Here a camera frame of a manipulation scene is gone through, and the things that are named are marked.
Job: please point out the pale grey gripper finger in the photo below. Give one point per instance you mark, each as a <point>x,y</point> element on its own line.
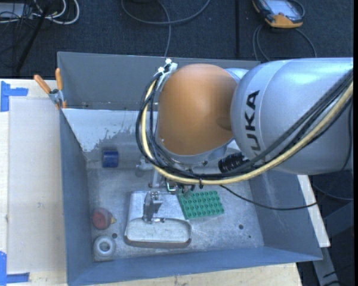
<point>151,206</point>

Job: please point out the silver oblong tray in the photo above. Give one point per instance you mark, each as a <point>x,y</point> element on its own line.
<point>158,234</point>

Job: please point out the grey metal bin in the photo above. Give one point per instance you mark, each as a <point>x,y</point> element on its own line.
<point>113,189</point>

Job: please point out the green studded flat plate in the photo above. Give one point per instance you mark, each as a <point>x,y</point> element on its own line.
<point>203,205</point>

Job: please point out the red cone toy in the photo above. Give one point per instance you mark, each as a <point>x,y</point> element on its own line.
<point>101,218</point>

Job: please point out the black cylinder on white bracket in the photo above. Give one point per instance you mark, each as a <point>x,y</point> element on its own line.
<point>231,162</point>

